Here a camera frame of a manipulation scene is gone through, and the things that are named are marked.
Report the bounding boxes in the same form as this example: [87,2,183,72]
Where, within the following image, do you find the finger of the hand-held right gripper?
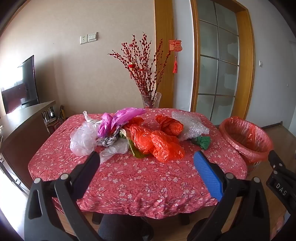
[268,150,296,183]

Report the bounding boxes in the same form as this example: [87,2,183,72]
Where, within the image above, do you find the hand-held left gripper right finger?
[187,150,271,241]

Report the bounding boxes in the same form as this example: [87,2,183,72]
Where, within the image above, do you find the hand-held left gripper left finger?
[24,151,104,241]

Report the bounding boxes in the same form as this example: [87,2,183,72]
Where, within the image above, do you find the translucent white plastic bag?
[70,122,99,156]

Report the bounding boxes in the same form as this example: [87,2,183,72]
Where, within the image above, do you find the black white patterned bag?
[96,136,121,147]

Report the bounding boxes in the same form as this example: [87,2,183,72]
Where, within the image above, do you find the dark green plastic bag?
[191,136,211,151]

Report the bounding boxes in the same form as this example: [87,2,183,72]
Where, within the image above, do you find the wastebasket with red liner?
[218,116,274,173]

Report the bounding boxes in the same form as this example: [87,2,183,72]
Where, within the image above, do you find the knotted white plastic bag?
[83,111,102,128]

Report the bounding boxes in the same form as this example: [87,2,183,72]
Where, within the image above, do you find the orange plastic bag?
[125,117,154,154]
[150,130,185,163]
[155,114,184,137]

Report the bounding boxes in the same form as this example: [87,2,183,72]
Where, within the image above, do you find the olive green plastic bag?
[119,130,148,160]

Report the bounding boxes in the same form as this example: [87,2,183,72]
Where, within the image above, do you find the clear bubble wrap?
[171,111,210,142]

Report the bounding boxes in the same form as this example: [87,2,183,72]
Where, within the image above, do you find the magenta plastic bag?
[97,107,147,137]

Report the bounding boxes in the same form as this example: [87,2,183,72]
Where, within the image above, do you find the red floral tablecloth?
[28,108,248,219]

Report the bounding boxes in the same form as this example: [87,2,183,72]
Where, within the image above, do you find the red cardboard box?
[47,120,62,133]

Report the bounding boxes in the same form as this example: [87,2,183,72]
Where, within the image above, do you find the brown wooden cabinet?
[0,100,57,193]

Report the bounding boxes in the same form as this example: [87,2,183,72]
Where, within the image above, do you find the glass vase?
[141,92,162,109]

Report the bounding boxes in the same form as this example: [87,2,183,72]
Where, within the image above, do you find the black flat television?
[1,55,40,114]

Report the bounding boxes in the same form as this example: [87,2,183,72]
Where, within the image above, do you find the red berry branches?
[107,34,173,98]

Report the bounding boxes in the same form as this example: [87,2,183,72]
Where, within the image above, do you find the frosted glass sliding door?
[198,0,240,122]

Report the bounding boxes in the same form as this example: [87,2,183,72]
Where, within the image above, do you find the small red lantern ornament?
[128,63,137,79]

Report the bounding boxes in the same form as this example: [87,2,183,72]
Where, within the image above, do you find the red knot hanging ornament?
[169,39,183,74]

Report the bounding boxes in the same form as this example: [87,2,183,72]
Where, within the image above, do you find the wooden door frame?
[190,0,255,127]

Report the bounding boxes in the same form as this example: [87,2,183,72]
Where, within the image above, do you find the wooden wall trim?
[154,0,175,109]

